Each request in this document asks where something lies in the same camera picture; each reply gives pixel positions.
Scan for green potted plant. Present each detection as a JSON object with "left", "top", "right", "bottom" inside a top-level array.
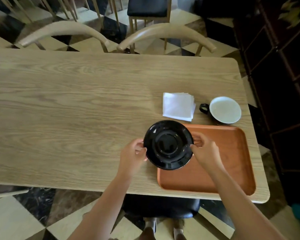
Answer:
[{"left": 277, "top": 0, "right": 300, "bottom": 28}]

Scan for person's leg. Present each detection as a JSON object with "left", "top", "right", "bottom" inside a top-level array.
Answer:
[
  {"left": 172, "top": 218, "right": 188, "bottom": 240},
  {"left": 139, "top": 218, "right": 158, "bottom": 240}
]

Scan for dark wooden shelf unit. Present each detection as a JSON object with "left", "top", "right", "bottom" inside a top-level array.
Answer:
[{"left": 233, "top": 0, "right": 300, "bottom": 206}]

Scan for black padded chair seat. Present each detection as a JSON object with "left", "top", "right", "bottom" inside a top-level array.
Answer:
[{"left": 121, "top": 194, "right": 201, "bottom": 219}]

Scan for stack of white napkins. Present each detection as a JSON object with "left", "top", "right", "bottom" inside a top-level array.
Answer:
[{"left": 162, "top": 92, "right": 197, "bottom": 122}]

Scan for light wooden chair frame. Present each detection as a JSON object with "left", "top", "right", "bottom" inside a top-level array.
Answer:
[{"left": 0, "top": 0, "right": 103, "bottom": 25}]

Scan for person's left forearm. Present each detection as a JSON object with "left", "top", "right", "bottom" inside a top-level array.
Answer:
[{"left": 67, "top": 172, "right": 132, "bottom": 240}]

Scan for black cup with white inside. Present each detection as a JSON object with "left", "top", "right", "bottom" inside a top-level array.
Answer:
[{"left": 199, "top": 96, "right": 242, "bottom": 125}]

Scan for orange wooden tray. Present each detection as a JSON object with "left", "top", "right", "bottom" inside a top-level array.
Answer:
[{"left": 157, "top": 124, "right": 256, "bottom": 197}]

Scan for person's right leg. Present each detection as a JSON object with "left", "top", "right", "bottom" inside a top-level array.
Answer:
[{"left": 172, "top": 218, "right": 188, "bottom": 240}]

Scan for light wooden curved-back chair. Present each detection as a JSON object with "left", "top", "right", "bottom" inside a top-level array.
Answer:
[
  {"left": 116, "top": 23, "right": 217, "bottom": 57},
  {"left": 17, "top": 20, "right": 116, "bottom": 53}
]

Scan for person's right hand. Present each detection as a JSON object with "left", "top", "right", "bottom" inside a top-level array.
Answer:
[{"left": 190, "top": 131, "right": 226, "bottom": 173}]

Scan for wooden chair with black cushion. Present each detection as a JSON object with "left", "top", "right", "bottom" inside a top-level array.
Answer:
[{"left": 127, "top": 0, "right": 172, "bottom": 35}]

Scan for person's right forearm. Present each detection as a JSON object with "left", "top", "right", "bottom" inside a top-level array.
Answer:
[{"left": 209, "top": 165, "right": 288, "bottom": 240}]

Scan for person's left hand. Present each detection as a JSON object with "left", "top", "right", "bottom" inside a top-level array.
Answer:
[{"left": 117, "top": 138, "right": 149, "bottom": 180}]

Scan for person's left leg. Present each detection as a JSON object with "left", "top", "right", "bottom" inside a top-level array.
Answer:
[{"left": 139, "top": 218, "right": 158, "bottom": 240}]

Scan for black saucer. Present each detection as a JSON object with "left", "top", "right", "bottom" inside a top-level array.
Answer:
[{"left": 143, "top": 120, "right": 195, "bottom": 171}]

